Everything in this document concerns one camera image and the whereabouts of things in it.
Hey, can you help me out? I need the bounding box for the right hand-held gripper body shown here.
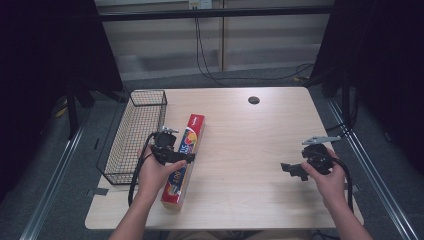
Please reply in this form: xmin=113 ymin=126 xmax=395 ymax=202
xmin=301 ymin=134 xmax=342 ymax=176

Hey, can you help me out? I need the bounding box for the white wall socket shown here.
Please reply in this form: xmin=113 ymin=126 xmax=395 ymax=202
xmin=187 ymin=0 xmax=214 ymax=10

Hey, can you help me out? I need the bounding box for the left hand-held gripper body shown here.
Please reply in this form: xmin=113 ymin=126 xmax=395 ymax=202
xmin=150 ymin=125 xmax=180 ymax=166

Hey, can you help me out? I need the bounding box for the black wire mesh basket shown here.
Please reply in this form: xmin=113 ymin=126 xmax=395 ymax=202
xmin=96 ymin=88 xmax=169 ymax=186

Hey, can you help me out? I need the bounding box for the person's right hand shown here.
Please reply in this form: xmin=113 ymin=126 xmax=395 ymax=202
xmin=300 ymin=147 xmax=348 ymax=210

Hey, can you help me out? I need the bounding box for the long red cling film box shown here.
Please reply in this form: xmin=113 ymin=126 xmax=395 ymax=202
xmin=160 ymin=113 xmax=206 ymax=212

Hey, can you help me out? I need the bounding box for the black stand leg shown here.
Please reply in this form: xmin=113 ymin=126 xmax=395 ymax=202
xmin=65 ymin=79 xmax=80 ymax=140

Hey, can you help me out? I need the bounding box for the metal floor rail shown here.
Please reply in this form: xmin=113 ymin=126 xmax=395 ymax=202
xmin=19 ymin=108 xmax=93 ymax=240
xmin=325 ymin=99 xmax=419 ymax=240

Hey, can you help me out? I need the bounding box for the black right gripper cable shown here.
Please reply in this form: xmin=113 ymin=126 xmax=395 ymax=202
xmin=329 ymin=156 xmax=355 ymax=214

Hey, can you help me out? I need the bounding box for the grey tape strip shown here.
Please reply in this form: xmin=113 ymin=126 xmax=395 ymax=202
xmin=86 ymin=187 xmax=110 ymax=198

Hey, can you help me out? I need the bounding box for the black floor cable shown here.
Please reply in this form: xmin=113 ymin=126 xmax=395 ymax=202
xmin=194 ymin=16 xmax=316 ymax=88

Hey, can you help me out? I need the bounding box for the bundle of black cables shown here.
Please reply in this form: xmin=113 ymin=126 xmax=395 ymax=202
xmin=324 ymin=75 xmax=361 ymax=138

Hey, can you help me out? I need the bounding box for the black curtain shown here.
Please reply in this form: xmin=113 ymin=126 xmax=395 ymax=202
xmin=309 ymin=0 xmax=424 ymax=176
xmin=0 ymin=0 xmax=125 ymax=203

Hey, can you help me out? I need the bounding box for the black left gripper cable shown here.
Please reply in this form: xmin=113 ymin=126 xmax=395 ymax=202
xmin=127 ymin=132 xmax=158 ymax=208

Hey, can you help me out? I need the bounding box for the black horizontal frame bar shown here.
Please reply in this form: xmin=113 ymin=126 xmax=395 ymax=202
xmin=99 ymin=5 xmax=335 ymax=23

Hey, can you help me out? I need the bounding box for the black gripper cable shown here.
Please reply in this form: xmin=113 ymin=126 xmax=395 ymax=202
xmin=127 ymin=132 xmax=158 ymax=208
xmin=329 ymin=156 xmax=355 ymax=214

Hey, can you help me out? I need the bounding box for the person's left hand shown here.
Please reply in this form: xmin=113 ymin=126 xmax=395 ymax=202
xmin=136 ymin=146 xmax=188 ymax=203

